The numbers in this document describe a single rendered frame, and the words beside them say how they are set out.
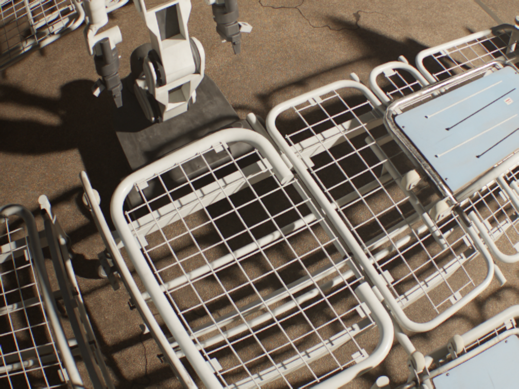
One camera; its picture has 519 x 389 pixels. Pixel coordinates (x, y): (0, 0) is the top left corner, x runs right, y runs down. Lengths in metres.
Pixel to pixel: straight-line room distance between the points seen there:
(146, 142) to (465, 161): 1.20
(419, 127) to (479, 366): 0.84
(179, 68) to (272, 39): 1.04
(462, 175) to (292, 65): 1.22
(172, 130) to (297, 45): 0.82
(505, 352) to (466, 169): 0.64
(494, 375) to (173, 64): 1.42
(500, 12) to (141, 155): 2.31
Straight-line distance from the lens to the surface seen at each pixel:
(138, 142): 2.46
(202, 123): 2.47
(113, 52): 1.99
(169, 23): 2.01
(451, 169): 1.93
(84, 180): 1.65
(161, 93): 2.13
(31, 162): 2.80
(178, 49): 2.01
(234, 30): 2.13
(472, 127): 2.08
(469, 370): 1.67
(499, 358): 1.73
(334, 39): 3.04
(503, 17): 3.65
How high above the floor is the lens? 2.10
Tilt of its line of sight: 57 degrees down
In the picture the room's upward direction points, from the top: straight up
